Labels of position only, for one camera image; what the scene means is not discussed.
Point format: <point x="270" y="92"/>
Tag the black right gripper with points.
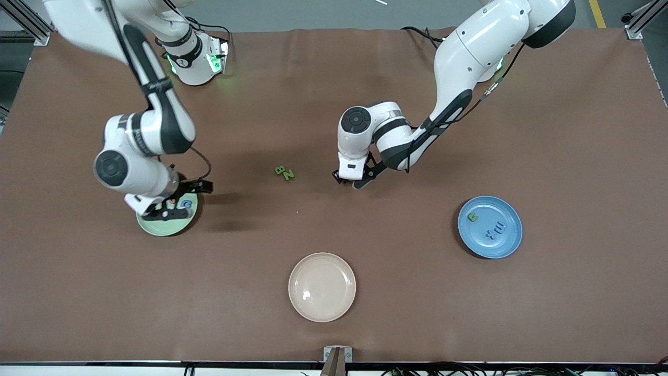
<point x="183" y="187"/>

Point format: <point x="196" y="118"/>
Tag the green letter Z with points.
<point x="288" y="175"/>

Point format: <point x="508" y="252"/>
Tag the blue lowercase letter m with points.
<point x="499" y="228"/>

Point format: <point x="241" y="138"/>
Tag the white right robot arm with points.
<point x="151" y="177"/>

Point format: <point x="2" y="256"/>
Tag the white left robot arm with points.
<point x="469" y="47"/>

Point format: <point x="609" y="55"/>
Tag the green plate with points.
<point x="167" y="228"/>

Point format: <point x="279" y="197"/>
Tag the brown table mat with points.
<point x="365" y="104"/>

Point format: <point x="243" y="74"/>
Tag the beige plate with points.
<point x="322" y="287"/>

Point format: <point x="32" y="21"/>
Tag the blue plate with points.
<point x="501" y="248"/>

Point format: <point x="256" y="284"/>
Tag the grey metal camera bracket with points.
<point x="329" y="355"/>

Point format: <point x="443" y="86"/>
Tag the aluminium frame profile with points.
<point x="31" y="23"/>
<point x="644" y="23"/>

